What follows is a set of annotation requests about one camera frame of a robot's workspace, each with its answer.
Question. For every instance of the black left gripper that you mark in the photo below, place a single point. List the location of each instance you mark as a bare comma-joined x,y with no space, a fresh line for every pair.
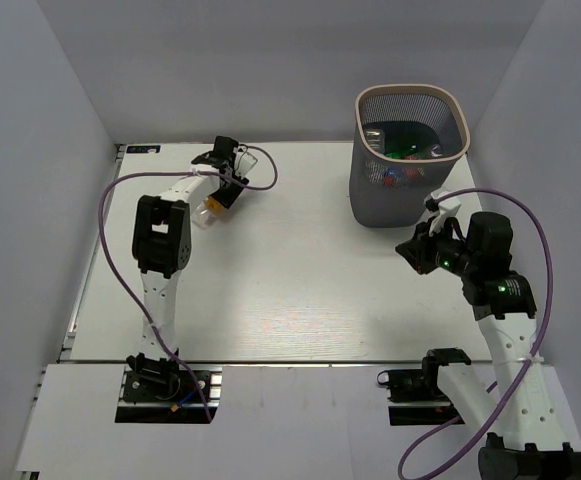
230,197

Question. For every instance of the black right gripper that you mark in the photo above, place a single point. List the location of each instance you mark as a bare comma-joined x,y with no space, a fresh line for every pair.
417,250

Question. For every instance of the yellow label clear bottle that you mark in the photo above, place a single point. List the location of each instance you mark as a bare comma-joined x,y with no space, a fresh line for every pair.
207,213

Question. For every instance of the red label cola bottle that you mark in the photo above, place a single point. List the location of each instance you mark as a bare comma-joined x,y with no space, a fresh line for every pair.
433,151

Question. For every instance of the blue label clear bottle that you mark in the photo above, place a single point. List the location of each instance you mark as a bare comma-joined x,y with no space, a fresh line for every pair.
393,178

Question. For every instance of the green bottle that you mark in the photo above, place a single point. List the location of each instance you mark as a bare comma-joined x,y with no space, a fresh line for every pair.
402,152

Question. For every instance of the white blue label bottle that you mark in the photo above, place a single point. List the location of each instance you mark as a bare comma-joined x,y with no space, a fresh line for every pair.
375,138

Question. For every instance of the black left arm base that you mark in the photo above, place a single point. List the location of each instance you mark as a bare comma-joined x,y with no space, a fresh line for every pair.
163,392

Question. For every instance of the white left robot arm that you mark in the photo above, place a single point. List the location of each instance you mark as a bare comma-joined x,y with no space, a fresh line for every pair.
162,247

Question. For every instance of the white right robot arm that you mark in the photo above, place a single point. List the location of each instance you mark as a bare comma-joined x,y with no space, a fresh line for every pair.
522,434

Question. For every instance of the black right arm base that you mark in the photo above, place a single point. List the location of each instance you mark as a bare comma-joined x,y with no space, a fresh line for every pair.
420,385

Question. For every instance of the grey mesh waste bin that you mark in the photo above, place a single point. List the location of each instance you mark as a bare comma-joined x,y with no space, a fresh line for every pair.
419,114

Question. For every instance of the blue sticker left corner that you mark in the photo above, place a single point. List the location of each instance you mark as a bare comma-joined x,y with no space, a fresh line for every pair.
143,149

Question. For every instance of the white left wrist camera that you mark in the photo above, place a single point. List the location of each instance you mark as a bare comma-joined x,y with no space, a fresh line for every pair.
245,161

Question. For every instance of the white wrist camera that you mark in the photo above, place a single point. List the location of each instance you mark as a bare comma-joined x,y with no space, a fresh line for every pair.
245,161
442,205

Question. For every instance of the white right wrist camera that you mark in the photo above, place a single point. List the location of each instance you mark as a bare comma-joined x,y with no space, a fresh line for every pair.
442,205

